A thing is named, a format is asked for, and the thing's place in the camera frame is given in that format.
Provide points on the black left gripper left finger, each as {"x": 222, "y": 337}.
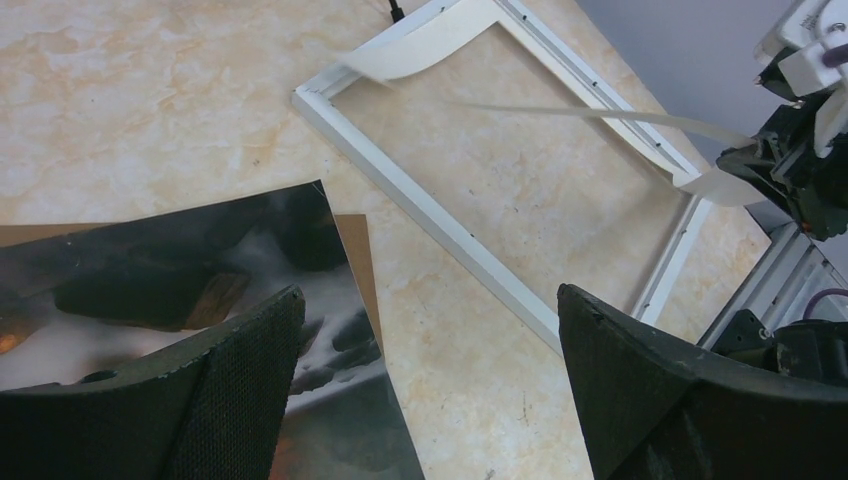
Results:
{"x": 207, "y": 407}

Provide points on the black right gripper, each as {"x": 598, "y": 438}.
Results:
{"x": 783, "y": 166}

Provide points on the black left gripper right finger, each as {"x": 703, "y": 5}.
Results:
{"x": 653, "y": 406}

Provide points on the white photo mat board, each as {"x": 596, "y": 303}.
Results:
{"x": 456, "y": 25}

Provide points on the sunset landscape photo print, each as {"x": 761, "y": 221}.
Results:
{"x": 76, "y": 304}

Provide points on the white picture frame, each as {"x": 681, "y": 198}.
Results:
{"x": 313, "y": 100}

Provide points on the brown cardboard backing board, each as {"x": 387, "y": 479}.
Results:
{"x": 352, "y": 228}

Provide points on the black mini tripod stand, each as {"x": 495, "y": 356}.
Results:
{"x": 396, "y": 11}

